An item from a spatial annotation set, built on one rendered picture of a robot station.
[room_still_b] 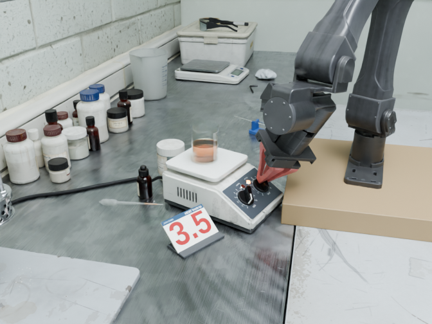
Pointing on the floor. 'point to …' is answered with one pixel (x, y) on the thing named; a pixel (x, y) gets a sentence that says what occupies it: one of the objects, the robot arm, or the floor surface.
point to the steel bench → (89, 236)
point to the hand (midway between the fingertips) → (262, 177)
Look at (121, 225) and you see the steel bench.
